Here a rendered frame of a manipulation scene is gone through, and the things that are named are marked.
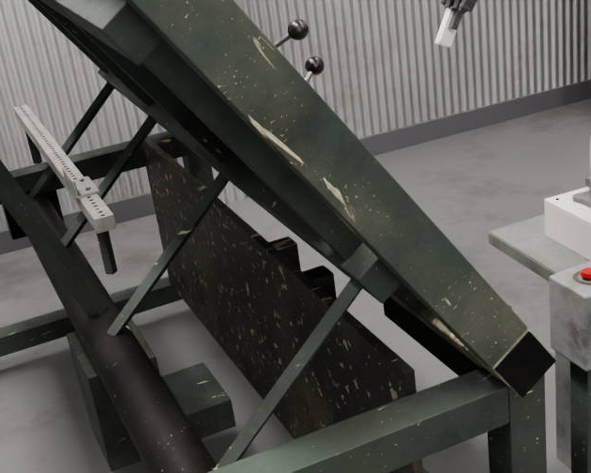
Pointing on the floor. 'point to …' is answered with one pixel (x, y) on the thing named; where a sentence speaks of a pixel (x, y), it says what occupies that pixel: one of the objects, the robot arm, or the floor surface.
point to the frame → (253, 350)
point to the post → (589, 419)
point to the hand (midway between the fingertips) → (448, 28)
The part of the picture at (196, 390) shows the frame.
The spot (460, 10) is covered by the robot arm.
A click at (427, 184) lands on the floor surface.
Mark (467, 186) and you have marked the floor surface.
